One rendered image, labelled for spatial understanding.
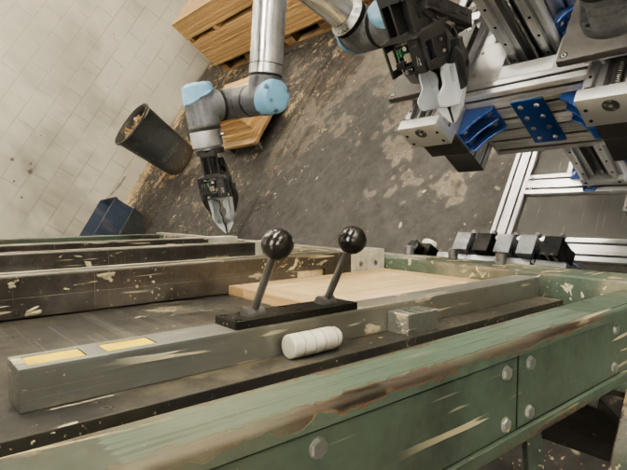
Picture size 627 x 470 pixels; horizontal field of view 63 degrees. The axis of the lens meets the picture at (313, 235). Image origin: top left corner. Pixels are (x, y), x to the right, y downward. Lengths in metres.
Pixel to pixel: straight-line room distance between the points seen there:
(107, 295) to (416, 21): 0.68
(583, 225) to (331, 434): 1.75
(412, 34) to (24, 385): 0.62
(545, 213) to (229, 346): 1.69
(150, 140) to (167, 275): 4.40
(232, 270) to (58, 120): 5.31
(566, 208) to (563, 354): 1.49
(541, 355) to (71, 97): 6.05
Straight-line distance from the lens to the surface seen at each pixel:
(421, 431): 0.46
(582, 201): 2.11
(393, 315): 0.77
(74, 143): 6.30
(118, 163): 6.43
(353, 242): 0.65
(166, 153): 5.46
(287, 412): 0.35
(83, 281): 0.97
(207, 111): 1.24
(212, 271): 1.07
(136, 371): 0.56
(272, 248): 0.57
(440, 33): 0.78
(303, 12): 5.00
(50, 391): 0.54
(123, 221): 5.32
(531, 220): 2.14
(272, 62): 1.19
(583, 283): 1.13
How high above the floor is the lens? 1.86
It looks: 35 degrees down
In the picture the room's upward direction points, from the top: 52 degrees counter-clockwise
